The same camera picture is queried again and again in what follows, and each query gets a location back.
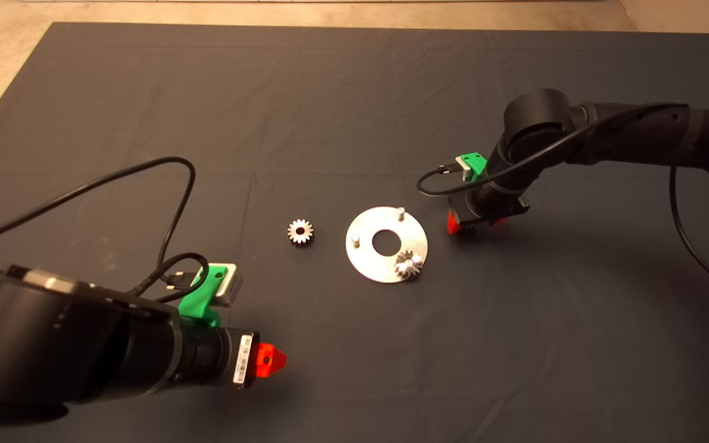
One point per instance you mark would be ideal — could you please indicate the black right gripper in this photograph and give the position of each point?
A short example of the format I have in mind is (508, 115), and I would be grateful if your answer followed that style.
(493, 203)

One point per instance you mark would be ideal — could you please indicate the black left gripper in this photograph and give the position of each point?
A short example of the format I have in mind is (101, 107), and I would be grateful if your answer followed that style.
(212, 358)

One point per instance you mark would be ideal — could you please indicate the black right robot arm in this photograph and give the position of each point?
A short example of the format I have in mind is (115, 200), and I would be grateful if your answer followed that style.
(539, 129)

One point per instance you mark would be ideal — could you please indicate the round metal carrier plate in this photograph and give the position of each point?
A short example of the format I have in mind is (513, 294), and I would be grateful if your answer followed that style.
(367, 264)

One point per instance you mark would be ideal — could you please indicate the dark grey table cloth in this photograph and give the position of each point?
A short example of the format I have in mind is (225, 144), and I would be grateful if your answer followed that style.
(354, 92)

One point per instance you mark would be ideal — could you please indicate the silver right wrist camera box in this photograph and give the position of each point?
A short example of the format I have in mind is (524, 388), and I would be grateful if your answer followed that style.
(466, 173)

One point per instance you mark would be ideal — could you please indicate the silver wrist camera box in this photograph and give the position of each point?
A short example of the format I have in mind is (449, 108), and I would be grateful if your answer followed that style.
(230, 287)
(466, 173)

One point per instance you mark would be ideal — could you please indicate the green right camera mount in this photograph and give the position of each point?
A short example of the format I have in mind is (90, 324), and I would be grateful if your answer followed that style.
(474, 163)

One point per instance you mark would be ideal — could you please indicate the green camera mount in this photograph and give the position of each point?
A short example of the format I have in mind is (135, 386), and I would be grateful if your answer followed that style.
(196, 303)
(474, 163)

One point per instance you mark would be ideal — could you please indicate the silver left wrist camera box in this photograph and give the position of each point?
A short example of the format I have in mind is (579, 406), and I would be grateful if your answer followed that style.
(230, 287)

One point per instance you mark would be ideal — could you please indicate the green left camera mount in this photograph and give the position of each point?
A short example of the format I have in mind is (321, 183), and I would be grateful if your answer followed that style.
(196, 303)

